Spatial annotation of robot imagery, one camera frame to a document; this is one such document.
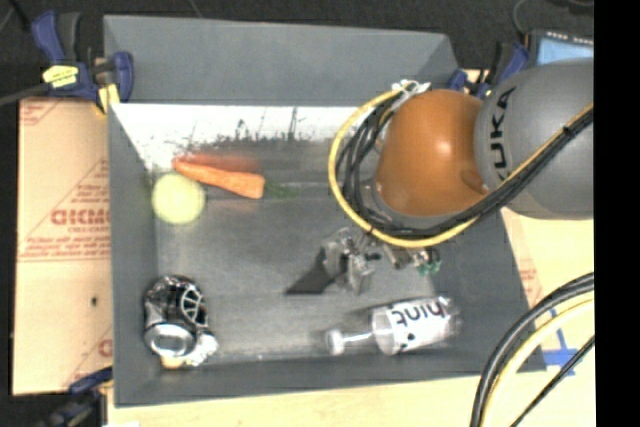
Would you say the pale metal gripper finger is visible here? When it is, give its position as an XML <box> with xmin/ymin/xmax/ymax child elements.
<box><xmin>346</xmin><ymin>262</ymin><xmax>377</xmax><ymax>296</ymax></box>
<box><xmin>321</xmin><ymin>227</ymin><xmax>369</xmax><ymax>279</ymax></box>

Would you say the clear plastic bottle white label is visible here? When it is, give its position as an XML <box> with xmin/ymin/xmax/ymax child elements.
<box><xmin>323</xmin><ymin>296</ymin><xmax>462</xmax><ymax>357</ymax></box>

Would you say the grey metal bin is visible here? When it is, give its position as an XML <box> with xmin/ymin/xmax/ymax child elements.
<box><xmin>102</xmin><ymin>14</ymin><xmax>546</xmax><ymax>406</ymax></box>

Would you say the orange toy carrot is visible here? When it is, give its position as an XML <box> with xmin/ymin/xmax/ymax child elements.
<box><xmin>171</xmin><ymin>156</ymin><xmax>301</xmax><ymax>201</ymax></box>

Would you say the yellow-green ball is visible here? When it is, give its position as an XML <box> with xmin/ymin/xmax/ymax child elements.
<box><xmin>150</xmin><ymin>172</ymin><xmax>207</xmax><ymax>226</ymax></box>

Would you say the crushed black and silver can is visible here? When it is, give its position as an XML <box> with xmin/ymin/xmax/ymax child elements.
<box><xmin>142</xmin><ymin>274</ymin><xmax>220</xmax><ymax>369</ymax></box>

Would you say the brown cardboard board red print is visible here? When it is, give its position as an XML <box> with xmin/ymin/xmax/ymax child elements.
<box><xmin>12</xmin><ymin>97</ymin><xmax>546</xmax><ymax>396</ymax></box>

